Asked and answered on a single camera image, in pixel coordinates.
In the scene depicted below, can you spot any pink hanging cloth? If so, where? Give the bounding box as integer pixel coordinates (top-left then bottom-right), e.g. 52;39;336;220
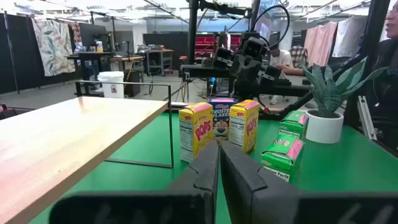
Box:
303;21;339;68

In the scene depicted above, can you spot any wooden shelf black metal frame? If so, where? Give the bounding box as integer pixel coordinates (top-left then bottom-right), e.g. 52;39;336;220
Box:
0;80;175;224

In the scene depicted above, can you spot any black floor box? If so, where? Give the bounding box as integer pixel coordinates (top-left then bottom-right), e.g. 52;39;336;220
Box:
123;67;143;97

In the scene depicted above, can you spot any yellow Corn Pops cereal box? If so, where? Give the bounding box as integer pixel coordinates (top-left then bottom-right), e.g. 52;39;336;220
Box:
178;101;215;164
228;99;260;154

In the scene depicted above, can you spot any green Apple Jacks cereal box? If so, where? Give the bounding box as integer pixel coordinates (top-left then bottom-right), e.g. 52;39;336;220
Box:
278;110;310;141
260;134;305;184

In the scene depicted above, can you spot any black room divider panel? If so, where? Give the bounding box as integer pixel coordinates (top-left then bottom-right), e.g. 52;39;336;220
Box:
0;12;81;94

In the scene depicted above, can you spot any leaf print hanging cloth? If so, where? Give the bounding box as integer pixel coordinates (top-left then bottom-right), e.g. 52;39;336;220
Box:
30;17;77;77

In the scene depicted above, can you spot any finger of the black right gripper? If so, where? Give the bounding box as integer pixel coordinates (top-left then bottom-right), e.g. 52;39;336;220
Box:
248;65;282;86
213;46;246;82

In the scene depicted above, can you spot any person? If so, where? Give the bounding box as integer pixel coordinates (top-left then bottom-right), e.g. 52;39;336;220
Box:
267;43;295;75
289;45;309;70
366;1;398;153

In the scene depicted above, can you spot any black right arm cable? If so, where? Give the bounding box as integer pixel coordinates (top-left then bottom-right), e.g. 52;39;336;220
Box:
251;4;290;50

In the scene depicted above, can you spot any grey metal workbench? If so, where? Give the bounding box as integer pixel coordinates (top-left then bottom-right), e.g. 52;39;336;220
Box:
144;48;174;77

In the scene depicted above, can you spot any blue Frosted Flakes cereal box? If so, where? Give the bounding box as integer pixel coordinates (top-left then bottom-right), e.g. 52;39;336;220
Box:
208;98;239;141

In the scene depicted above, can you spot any white hanging cloth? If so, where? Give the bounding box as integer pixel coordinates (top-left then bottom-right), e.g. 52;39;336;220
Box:
331;16;369;58

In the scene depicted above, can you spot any silver aluminium bar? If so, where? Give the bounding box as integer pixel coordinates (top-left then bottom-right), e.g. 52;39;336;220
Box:
356;95;377;141

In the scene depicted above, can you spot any red storage rack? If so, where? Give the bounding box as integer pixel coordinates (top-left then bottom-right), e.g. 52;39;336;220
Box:
194;35;243;60

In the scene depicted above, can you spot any green table mat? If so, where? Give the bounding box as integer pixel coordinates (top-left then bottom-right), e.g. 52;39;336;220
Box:
27;111;398;224

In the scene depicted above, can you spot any white plastic bucket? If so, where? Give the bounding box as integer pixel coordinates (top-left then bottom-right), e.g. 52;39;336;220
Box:
97;71;125;99

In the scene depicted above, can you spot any potted snake plant white pot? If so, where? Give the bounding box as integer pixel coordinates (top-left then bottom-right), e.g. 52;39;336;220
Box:
298;57;389;144

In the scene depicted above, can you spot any black desk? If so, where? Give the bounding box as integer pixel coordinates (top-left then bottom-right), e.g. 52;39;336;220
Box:
67;50;114;96

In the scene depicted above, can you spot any wooden desk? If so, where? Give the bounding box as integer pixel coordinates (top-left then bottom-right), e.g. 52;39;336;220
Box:
110;55;146;72

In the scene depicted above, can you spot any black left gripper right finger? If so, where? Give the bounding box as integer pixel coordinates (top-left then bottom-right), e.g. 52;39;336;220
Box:
220;140;398;224

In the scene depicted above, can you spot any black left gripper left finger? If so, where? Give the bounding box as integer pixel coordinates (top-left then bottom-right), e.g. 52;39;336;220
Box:
49;139;220;224

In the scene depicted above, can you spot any black computer monitor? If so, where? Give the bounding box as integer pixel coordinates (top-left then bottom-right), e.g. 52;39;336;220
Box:
79;23;108;52

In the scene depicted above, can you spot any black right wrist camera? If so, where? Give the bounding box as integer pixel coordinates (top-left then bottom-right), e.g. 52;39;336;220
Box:
241;36;270;60

